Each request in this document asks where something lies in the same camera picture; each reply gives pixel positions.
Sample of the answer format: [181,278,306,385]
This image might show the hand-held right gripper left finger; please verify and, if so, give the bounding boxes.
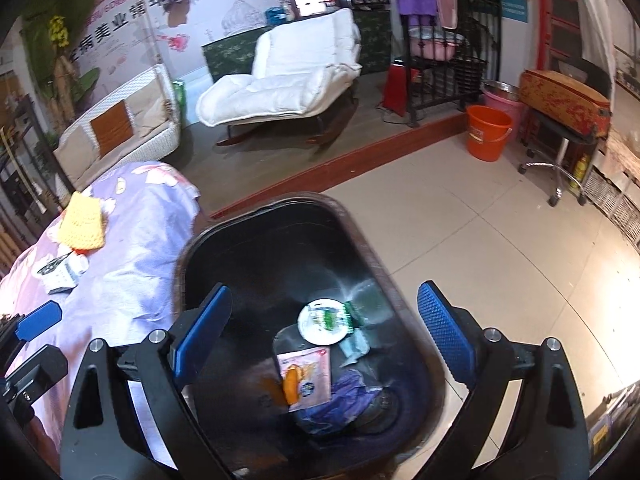
[59,282,236,480]

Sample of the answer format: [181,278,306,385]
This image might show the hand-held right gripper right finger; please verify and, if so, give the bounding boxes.
[416,280,593,480]

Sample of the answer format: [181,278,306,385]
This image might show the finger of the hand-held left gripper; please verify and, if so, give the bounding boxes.
[0,344,69,413]
[0,299,64,356]

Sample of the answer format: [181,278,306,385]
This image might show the green snack wrapper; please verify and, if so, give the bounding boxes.
[345,299,381,328]

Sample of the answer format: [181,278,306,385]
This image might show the teal paper wrapper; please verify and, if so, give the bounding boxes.
[340,329,373,367]

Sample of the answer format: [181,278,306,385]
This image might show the black waste bin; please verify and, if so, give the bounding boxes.
[174,192,468,480]

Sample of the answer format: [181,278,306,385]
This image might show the pink snack packet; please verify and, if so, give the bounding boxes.
[276,347,335,411]

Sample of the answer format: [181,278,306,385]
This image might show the purple plastic bag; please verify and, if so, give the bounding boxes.
[297,369,386,433]

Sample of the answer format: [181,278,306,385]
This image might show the blue cup with white lid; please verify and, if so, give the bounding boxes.
[297,299,362,346]

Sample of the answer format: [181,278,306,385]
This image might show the clear white plastic wrapper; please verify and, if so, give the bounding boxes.
[32,257,81,295]

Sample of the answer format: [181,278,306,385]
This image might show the yellow foam net sleeve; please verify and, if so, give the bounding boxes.
[57,192,107,252]

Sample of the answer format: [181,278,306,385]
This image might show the purple floral blanket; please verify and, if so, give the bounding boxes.
[0,161,202,461]

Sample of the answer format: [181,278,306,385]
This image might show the black metal headboard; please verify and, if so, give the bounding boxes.
[0,95,77,271]

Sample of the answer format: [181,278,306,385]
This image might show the beige cushion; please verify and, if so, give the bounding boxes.
[125,80,169,127]
[54,130,102,177]

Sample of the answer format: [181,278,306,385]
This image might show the white wicker swing seat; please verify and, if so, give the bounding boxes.
[52,64,182,196]

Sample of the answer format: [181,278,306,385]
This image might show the orange bucket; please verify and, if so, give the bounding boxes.
[465,105,515,162]

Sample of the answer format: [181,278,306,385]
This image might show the orange square cushion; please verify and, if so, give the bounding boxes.
[90,100,135,157]

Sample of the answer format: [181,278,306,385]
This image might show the chrome wheeled stool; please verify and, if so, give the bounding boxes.
[517,110,599,207]

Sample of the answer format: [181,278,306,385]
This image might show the yellow bottle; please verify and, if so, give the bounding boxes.
[571,155,590,190]

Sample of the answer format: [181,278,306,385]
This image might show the white wicker drawers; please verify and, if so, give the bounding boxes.
[584,130,640,252]

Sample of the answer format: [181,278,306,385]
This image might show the pink bucket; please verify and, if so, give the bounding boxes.
[482,90,526,127]

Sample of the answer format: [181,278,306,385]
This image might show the black metal rack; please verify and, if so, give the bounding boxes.
[400,0,502,129]

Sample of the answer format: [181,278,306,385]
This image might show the red bag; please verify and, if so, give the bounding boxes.
[384,60,412,117]

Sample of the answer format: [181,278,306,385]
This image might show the steel basin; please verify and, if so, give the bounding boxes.
[482,80,524,99]

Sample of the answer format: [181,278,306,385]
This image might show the red patterned cushion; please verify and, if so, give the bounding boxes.
[517,69,612,139]

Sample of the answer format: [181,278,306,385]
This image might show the white padded armchair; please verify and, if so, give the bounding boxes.
[195,8,363,149]

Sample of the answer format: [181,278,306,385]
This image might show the pink basin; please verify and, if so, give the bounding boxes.
[407,27,466,61]

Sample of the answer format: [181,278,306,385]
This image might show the banana plant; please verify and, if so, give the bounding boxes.
[20,0,102,112]

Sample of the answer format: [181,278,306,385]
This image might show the large wall poster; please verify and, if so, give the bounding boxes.
[65,0,301,81]

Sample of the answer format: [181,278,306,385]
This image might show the red door frame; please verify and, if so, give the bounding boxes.
[534,0,617,82]

